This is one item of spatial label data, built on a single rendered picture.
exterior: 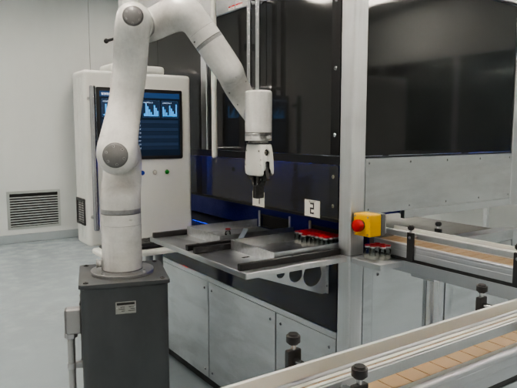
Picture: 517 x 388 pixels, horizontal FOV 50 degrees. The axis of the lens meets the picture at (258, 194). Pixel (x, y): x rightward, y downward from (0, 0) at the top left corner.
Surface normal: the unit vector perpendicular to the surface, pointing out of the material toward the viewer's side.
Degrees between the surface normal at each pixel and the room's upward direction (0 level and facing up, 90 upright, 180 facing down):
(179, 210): 90
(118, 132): 62
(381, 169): 90
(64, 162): 90
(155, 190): 90
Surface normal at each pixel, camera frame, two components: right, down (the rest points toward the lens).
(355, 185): 0.56, 0.09
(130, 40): 0.04, 0.72
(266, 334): -0.83, 0.07
